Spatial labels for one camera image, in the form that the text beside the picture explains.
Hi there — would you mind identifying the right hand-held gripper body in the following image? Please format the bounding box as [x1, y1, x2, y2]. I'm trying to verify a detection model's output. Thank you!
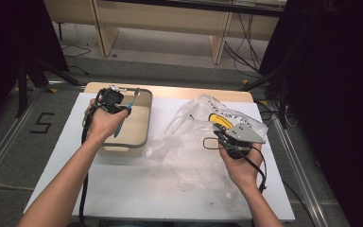
[223, 122, 267, 160]

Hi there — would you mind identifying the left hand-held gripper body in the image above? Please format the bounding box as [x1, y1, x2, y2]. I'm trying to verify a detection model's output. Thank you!
[95, 83, 131, 115]

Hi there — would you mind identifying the clear plastic bag yellow smiley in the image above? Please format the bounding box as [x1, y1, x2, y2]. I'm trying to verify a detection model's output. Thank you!
[143, 94, 269, 209]

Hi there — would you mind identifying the beige storage bin grey rim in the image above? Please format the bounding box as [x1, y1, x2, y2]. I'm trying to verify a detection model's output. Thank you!
[95, 88, 154, 158]

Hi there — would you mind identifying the person's left hand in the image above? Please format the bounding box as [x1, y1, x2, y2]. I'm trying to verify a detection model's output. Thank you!
[86, 98, 130, 143]

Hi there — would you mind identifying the person's right hand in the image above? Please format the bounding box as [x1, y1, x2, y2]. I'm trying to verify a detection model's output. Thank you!
[218, 143, 264, 193]

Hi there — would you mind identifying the black metal stand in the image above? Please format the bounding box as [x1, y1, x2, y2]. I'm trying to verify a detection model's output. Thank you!
[240, 67, 290, 129]
[14, 56, 80, 118]

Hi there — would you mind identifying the light wooden desk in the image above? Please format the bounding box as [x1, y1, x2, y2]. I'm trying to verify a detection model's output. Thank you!
[43, 0, 287, 66]

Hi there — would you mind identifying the black curtain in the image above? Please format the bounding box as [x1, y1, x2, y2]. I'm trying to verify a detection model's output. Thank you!
[259, 0, 363, 227]
[0, 0, 70, 131]

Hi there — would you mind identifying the black floor cable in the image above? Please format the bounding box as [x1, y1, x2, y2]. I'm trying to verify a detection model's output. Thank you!
[60, 43, 93, 77]

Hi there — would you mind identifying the bundle of black floor cables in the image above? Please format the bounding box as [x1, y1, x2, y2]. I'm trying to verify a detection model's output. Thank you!
[223, 12, 266, 79]

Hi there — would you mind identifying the thick black gripper cable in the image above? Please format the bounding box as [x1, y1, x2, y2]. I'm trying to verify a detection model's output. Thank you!
[78, 89, 106, 226]

